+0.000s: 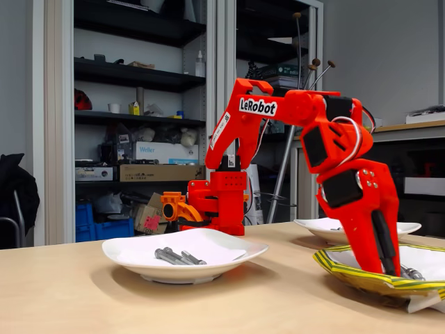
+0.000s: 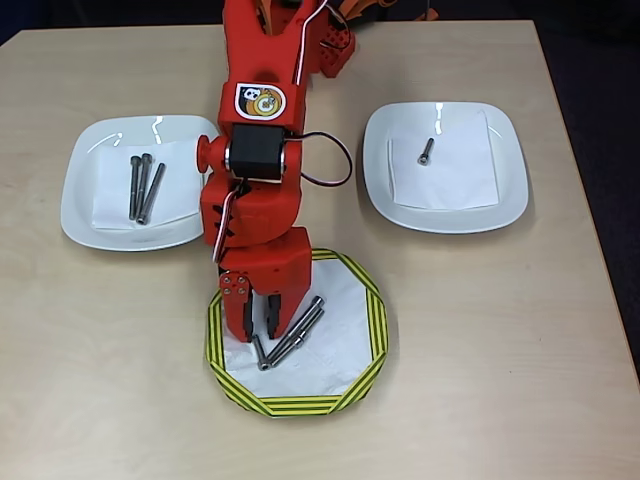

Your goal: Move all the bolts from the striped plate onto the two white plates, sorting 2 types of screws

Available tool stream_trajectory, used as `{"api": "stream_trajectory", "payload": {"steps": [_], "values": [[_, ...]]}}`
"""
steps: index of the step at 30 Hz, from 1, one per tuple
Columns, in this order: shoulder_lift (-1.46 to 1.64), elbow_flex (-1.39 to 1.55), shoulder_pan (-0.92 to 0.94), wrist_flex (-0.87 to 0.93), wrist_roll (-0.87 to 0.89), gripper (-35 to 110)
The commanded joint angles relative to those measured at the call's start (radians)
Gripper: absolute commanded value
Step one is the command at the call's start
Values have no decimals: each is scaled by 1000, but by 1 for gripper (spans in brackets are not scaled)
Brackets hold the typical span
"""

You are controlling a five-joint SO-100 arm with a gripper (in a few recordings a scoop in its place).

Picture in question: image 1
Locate long steel socket bolt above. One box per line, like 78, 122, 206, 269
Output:
154, 248, 188, 266
162, 246, 195, 265
399, 263, 418, 279
180, 250, 209, 266

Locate yellow green striped paper plate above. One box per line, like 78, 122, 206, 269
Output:
311, 242, 445, 314

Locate white square ceramic plate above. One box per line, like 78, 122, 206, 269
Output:
102, 228, 270, 285
293, 217, 422, 246

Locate white storage box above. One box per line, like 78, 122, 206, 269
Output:
404, 176, 445, 196

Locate metal coat stand wooden knobs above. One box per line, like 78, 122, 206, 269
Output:
266, 12, 337, 224

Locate white printed bag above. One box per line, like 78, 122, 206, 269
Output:
245, 164, 265, 226

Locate grey sideboard with wooden top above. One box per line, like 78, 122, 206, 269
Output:
290, 120, 445, 237

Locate stack of books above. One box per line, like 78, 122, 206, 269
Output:
260, 64, 300, 88

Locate black flexible tripod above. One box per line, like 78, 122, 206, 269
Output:
245, 61, 264, 81

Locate white crumpled bag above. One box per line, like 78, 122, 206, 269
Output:
180, 127, 198, 148

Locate white Weller box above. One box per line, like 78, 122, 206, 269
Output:
135, 141, 199, 165

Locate grey metal shelving cabinet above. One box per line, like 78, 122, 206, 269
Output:
33, 0, 218, 244
217, 0, 324, 223

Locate long brown cardboard box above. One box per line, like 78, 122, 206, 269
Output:
119, 164, 206, 182

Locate cardboard box with pink sticker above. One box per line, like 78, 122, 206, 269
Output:
133, 193, 171, 234

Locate low blue plastic crate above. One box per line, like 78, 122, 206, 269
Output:
93, 218, 136, 241

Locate flat white printed box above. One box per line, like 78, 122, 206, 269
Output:
75, 166, 114, 182

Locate tall blue plastic crate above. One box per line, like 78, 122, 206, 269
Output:
75, 203, 95, 244

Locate red black helmet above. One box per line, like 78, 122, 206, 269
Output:
74, 88, 93, 111

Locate black jacket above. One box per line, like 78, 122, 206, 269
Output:
0, 152, 41, 250

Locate grey metal chair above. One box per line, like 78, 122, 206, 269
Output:
0, 189, 27, 248

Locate white red gripper servo cable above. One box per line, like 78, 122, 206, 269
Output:
330, 116, 364, 170

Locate black red wrist servo cable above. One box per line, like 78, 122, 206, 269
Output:
361, 104, 377, 135

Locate white tray with cables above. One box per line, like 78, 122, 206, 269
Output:
405, 106, 445, 125

